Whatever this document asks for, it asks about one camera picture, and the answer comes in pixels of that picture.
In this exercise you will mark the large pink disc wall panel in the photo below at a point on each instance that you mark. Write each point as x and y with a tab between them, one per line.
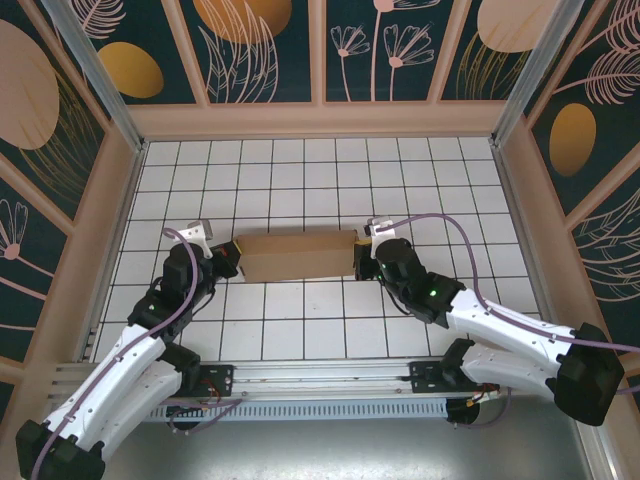
30	100

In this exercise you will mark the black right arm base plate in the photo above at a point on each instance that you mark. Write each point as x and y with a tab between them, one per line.
425	377

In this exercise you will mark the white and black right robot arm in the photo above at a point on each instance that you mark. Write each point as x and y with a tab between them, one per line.
590	385

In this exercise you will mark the pink disc grass wall panel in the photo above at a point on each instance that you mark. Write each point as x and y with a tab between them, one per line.
500	30

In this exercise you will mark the brown cardboard box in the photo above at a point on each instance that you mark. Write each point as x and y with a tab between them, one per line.
295	257

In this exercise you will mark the grey metal shelf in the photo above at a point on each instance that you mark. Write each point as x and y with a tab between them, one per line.
320	450

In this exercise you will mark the single flower wall panel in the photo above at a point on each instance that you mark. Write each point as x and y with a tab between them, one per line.
20	260

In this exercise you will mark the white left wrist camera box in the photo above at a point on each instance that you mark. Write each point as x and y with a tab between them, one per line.
200	231

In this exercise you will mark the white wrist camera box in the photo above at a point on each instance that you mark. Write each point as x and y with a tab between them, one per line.
382	222
200	231

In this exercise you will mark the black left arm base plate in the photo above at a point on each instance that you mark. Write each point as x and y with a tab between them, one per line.
222	375

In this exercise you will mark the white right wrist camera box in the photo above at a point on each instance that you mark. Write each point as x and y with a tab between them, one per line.
382	222

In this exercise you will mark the fern leaves wall panel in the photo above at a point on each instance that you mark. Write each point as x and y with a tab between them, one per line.
610	260

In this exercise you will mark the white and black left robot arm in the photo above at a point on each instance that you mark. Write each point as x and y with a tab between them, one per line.
125	395

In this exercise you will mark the two flowers wall panel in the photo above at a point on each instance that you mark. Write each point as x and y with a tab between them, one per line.
380	50

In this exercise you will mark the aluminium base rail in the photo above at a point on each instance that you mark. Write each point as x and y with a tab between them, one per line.
320	372

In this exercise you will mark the aluminium corner post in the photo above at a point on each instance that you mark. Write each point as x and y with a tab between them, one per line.
95	75
535	65

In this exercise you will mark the orange oval fern wall panel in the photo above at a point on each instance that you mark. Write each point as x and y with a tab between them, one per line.
575	140

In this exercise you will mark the orange disc leaves wall panel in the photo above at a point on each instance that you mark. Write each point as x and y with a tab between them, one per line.
240	50

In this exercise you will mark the aluminium side rail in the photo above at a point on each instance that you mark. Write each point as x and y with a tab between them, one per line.
530	250
90	345

